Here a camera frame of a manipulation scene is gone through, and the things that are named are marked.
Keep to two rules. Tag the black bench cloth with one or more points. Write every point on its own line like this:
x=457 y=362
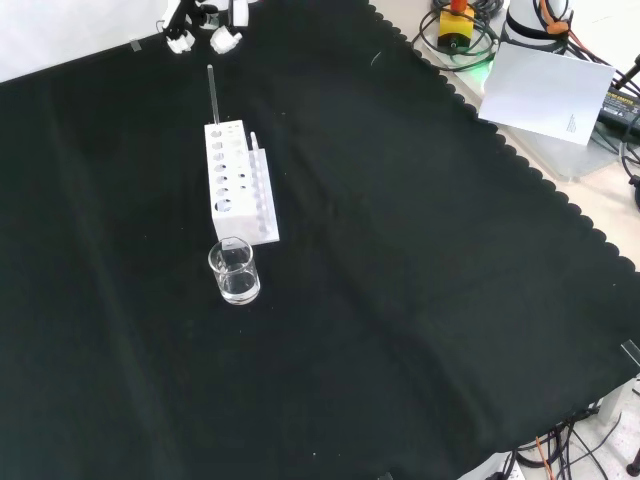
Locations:
x=350 y=275

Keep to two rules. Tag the pale board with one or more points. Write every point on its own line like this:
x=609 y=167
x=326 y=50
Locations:
x=545 y=92

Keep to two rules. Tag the clear glass beaker with water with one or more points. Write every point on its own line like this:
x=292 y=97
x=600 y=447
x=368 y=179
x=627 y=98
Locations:
x=237 y=280

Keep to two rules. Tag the black power adapter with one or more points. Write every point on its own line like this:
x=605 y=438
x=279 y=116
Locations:
x=620 y=107

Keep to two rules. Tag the yellow stop button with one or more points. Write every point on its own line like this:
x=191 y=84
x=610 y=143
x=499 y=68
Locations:
x=456 y=27

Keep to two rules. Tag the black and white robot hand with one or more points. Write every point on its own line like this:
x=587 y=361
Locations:
x=220 y=35

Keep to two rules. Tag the white test tube rack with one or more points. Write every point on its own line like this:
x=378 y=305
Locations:
x=232 y=200

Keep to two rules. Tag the white power strip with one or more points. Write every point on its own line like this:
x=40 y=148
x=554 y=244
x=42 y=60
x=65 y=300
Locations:
x=510 y=467

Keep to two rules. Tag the clear cloth clip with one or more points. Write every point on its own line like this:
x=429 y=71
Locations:
x=135 y=45

